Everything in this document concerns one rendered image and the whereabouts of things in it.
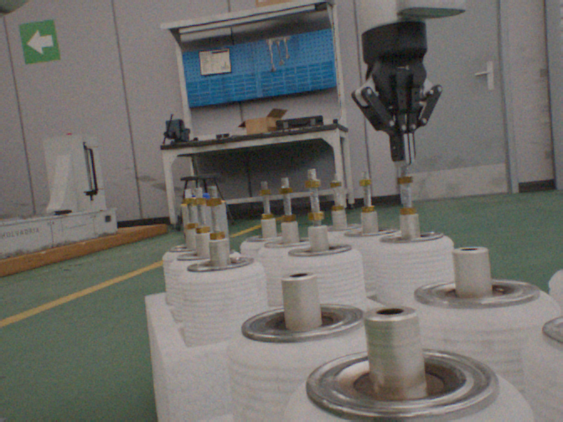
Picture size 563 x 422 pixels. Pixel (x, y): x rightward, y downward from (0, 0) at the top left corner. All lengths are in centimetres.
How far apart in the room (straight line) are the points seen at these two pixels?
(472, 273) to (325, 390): 18
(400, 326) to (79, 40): 657
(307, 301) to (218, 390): 28
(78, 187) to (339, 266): 381
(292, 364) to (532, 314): 15
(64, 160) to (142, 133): 203
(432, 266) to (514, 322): 34
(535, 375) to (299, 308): 13
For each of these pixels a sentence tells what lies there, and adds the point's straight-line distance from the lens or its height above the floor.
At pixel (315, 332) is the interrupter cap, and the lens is 33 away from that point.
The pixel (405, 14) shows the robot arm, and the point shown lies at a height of 50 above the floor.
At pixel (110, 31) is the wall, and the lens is 660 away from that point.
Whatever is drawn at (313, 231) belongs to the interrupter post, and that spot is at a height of 28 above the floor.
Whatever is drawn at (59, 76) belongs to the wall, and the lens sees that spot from 682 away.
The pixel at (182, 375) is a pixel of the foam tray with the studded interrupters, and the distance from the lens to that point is 60.
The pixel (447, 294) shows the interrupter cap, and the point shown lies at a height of 25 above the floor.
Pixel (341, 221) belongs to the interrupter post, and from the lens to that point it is 94.
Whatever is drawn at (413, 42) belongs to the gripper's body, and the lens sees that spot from 72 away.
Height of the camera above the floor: 34
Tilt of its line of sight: 3 degrees down
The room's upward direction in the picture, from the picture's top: 6 degrees counter-clockwise
